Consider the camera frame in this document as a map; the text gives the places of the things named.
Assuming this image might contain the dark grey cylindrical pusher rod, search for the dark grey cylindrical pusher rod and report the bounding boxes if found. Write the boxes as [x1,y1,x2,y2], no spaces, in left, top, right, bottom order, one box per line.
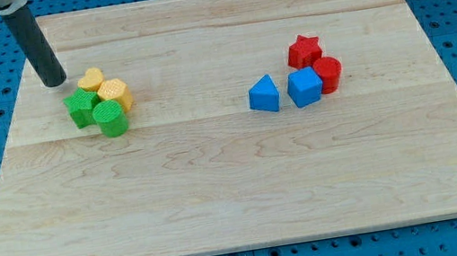
[3,5,66,88]

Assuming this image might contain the blue cube block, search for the blue cube block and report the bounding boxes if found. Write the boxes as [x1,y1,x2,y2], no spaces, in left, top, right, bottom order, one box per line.
[287,66,323,109]

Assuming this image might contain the yellow heart block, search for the yellow heart block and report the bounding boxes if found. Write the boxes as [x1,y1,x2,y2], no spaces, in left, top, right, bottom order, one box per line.
[77,67,105,92]

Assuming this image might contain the green star block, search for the green star block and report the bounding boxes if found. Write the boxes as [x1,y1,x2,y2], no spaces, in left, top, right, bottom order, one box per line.
[63,87,100,129]

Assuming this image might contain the yellow hexagon block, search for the yellow hexagon block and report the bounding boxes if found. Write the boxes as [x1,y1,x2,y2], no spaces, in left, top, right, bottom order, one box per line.
[97,78,134,111]

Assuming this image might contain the green cylinder block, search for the green cylinder block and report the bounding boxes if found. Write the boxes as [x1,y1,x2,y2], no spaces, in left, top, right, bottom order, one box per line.
[92,100,129,138]

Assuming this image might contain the light wooden board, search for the light wooden board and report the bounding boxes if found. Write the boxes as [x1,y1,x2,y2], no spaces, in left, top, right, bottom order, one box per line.
[0,0,457,256]

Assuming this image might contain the blue triangle block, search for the blue triangle block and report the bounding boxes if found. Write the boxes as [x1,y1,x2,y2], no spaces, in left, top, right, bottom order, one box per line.
[248,74,280,112]

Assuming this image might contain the red star block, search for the red star block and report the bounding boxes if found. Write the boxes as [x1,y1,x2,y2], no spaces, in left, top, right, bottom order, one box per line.
[287,35,323,69]

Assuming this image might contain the red cylinder block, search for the red cylinder block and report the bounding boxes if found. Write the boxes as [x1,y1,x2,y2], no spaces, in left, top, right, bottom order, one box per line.
[312,56,342,94]

